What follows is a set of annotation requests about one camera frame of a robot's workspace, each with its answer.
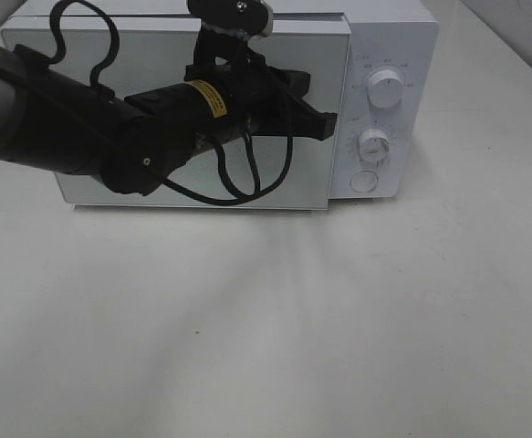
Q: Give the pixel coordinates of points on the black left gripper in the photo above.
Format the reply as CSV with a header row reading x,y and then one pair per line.
x,y
245,96

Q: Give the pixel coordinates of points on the white microwave door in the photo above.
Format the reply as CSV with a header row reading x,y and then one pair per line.
x,y
154,52

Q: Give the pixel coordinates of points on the white round door button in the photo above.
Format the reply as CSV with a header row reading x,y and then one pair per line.
x,y
364,182

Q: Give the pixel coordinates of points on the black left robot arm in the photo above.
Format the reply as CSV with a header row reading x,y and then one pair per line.
x,y
132,145

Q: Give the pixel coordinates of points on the white lower timer knob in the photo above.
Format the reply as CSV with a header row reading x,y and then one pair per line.
x,y
373,145

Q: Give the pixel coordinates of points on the white upper power knob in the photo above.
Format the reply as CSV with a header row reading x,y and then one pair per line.
x,y
385,87

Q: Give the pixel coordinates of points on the white microwave oven body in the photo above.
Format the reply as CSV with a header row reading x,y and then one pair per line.
x,y
400,34

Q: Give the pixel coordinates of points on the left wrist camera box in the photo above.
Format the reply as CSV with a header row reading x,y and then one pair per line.
x,y
253,18

